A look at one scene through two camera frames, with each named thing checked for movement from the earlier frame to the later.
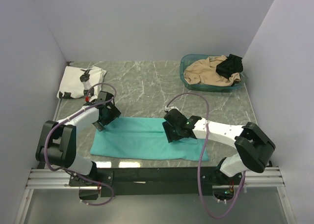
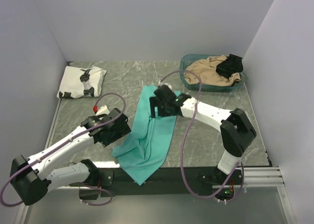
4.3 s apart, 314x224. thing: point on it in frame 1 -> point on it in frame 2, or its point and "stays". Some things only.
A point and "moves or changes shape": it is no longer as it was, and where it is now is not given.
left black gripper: [114, 113] -> [123, 129]
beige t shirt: [204, 72] stays
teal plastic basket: [188, 60] stays
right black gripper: [170, 136] -> [155, 101]
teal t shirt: [143, 137] moves or changes shape
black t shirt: [233, 64] stays
